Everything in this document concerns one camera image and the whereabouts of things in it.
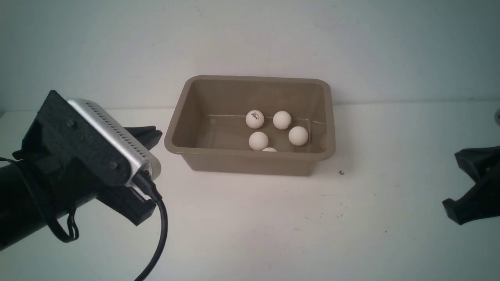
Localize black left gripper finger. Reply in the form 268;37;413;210
123;126;163;151
97;186;157;226

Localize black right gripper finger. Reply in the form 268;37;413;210
442;180;500;225
455;146;500;183

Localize white ping-pong ball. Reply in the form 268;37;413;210
248;132;269;151
262;147;277;152
245;110;265;129
273;111;292;130
289;126;309;146

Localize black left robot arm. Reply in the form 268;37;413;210
0;124;156;249

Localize tan plastic bin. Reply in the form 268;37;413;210
164;75;336;176

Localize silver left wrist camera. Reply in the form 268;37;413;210
14;90;162;188

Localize black left camera cable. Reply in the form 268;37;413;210
0;156;168;281

